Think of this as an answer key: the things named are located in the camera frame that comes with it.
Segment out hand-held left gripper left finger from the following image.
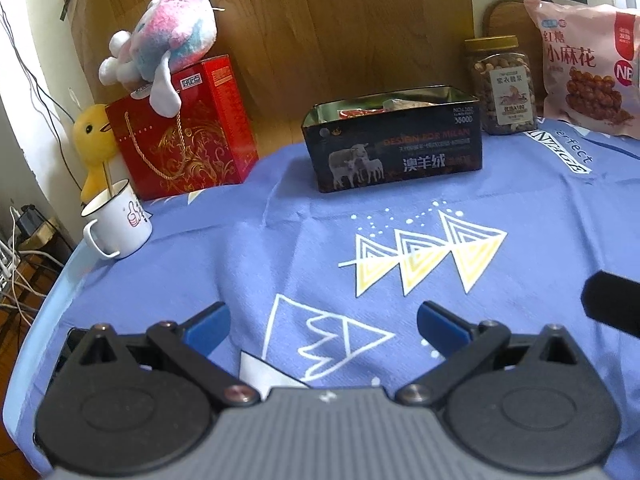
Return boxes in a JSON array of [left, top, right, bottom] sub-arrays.
[[67, 302, 262, 408]]

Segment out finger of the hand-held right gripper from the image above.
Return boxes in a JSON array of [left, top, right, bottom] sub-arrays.
[[582, 270, 640, 337]]

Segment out red snack packet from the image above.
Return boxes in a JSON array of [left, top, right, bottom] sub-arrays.
[[337, 106, 388, 119]]

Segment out pink snack bag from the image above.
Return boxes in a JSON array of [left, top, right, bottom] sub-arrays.
[[524, 0, 640, 140]]

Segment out black cable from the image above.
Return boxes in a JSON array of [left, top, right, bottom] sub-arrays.
[[0, 0, 83, 201]]

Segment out pink blue plush toy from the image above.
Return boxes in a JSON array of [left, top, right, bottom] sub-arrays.
[[98, 0, 221, 117]]

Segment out white enamel mug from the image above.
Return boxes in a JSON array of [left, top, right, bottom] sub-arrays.
[[81, 180, 153, 259]]

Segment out yellow duck plush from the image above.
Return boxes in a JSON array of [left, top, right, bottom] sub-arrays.
[[72, 104, 121, 202]]

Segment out white cables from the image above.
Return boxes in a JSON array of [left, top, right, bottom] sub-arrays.
[[0, 237, 66, 323]]

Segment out smartphone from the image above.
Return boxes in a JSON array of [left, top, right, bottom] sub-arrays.
[[60, 327, 90, 376]]

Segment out round wooden board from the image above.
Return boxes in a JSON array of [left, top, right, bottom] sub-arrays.
[[482, 0, 546, 61]]

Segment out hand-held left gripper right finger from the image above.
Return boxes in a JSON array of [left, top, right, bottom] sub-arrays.
[[394, 301, 592, 408]]

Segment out red gift bag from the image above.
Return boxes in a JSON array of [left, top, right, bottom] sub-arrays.
[[105, 55, 260, 202]]

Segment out clear nut jar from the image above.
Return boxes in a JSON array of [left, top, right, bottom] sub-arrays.
[[462, 36, 538, 136]]

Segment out blue printed cloth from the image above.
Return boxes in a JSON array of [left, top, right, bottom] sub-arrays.
[[10, 117, 640, 480]]

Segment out wood grain backdrop sheet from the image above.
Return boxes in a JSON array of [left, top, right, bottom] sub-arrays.
[[70, 0, 476, 158]]

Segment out black tin box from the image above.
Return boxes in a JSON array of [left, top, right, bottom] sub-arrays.
[[301, 85, 485, 193]]

